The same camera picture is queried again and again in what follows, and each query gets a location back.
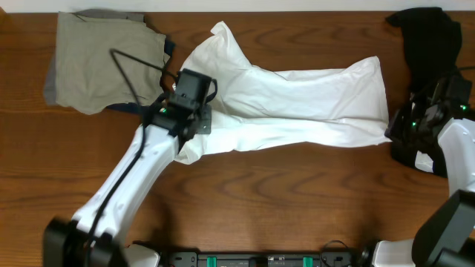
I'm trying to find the white printed t-shirt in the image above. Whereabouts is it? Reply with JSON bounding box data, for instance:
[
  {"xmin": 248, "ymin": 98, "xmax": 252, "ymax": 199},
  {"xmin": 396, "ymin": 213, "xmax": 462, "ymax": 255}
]
[{"xmin": 176, "ymin": 22, "xmax": 389, "ymax": 165}]

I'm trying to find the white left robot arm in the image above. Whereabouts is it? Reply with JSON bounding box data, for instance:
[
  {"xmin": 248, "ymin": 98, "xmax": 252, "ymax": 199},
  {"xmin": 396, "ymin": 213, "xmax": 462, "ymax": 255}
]
[{"xmin": 42, "ymin": 105, "xmax": 212, "ymax": 266}]

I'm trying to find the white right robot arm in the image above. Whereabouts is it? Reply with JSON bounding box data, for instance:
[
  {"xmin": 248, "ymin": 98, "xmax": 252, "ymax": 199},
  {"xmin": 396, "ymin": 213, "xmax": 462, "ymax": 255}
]
[{"xmin": 369, "ymin": 103, "xmax": 474, "ymax": 266}]

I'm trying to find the dark blue folded garment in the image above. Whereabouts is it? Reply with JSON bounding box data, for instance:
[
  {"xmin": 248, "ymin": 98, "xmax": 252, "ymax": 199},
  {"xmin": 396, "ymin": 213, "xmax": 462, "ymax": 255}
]
[{"xmin": 106, "ymin": 39, "xmax": 176, "ymax": 114}]

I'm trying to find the black logo t-shirt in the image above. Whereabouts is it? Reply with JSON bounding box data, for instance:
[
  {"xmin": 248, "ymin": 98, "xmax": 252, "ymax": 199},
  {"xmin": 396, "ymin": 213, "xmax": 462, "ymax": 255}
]
[{"xmin": 386, "ymin": 7, "xmax": 462, "ymax": 177}]

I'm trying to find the khaki folded garment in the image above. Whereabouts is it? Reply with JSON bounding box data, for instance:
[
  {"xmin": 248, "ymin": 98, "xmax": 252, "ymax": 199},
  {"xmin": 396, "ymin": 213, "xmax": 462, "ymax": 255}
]
[{"xmin": 55, "ymin": 13, "xmax": 170, "ymax": 115}]

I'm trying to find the grey folded garment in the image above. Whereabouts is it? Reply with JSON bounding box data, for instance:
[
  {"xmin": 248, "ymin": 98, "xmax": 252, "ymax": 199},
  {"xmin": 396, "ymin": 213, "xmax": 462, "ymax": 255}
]
[{"xmin": 43, "ymin": 9, "xmax": 145, "ymax": 105}]

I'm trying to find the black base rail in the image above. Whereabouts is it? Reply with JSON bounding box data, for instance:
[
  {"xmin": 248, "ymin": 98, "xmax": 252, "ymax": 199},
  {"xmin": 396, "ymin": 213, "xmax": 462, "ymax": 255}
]
[{"xmin": 158, "ymin": 240, "xmax": 373, "ymax": 267}]

